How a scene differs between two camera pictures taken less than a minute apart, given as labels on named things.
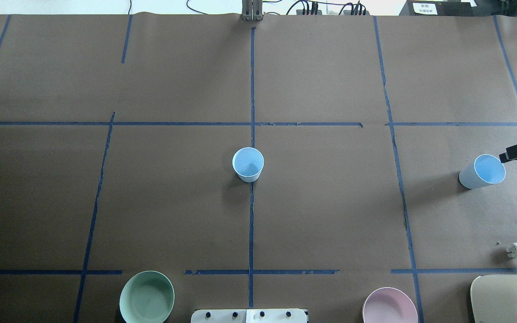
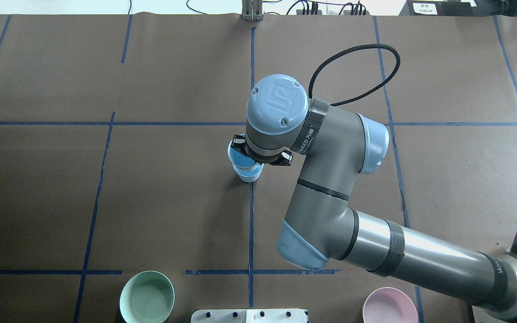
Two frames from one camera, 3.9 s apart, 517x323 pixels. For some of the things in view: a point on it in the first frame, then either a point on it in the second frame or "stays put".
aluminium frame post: x=251 y=10 stays put
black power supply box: x=438 y=8 stays put
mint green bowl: x=146 y=297 stays put
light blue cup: x=486 y=169 to x=238 y=158
